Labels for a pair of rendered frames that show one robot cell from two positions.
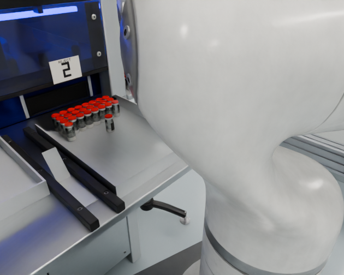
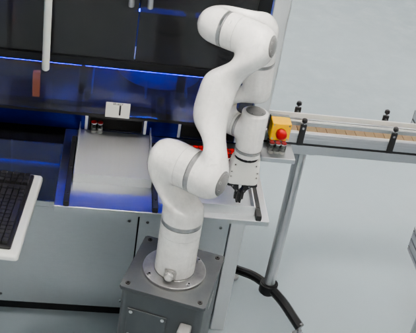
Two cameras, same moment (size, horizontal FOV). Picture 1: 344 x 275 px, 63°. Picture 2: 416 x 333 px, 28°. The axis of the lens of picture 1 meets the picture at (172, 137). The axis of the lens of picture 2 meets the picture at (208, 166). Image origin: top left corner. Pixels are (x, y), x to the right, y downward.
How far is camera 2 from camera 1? 2.19 m
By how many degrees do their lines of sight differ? 32
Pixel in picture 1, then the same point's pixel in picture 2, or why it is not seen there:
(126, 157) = not seen: hidden behind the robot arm
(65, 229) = (143, 205)
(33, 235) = (130, 199)
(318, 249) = (173, 219)
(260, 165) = (160, 184)
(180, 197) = (319, 314)
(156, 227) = (262, 320)
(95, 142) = not seen: hidden behind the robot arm
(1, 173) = (138, 164)
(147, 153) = (217, 199)
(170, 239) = not seen: outside the picture
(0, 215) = (125, 183)
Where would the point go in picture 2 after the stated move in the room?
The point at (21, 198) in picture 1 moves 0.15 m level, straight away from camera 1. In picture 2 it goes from (137, 181) to (144, 158)
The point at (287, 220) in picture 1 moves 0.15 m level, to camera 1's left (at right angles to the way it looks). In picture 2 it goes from (164, 203) to (128, 178)
